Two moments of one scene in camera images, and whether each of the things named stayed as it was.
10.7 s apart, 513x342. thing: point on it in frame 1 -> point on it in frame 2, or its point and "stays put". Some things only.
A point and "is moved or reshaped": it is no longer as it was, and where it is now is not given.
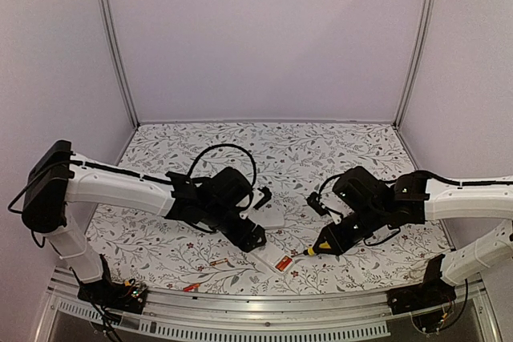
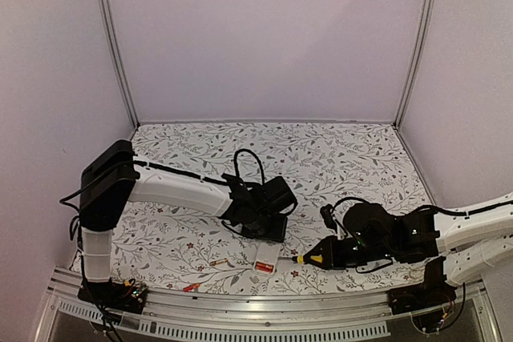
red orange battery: x=285 y=264 -> x=262 y=266
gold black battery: x=216 y=262 stays put
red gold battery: x=191 y=287 stays put
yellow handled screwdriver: x=310 y=251 is moved or reshaped
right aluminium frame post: x=424 y=43 stays put
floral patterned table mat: x=288 y=160 stays put
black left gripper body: x=235 y=235 -> x=263 y=228
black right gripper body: x=369 y=221 -> x=349 y=258
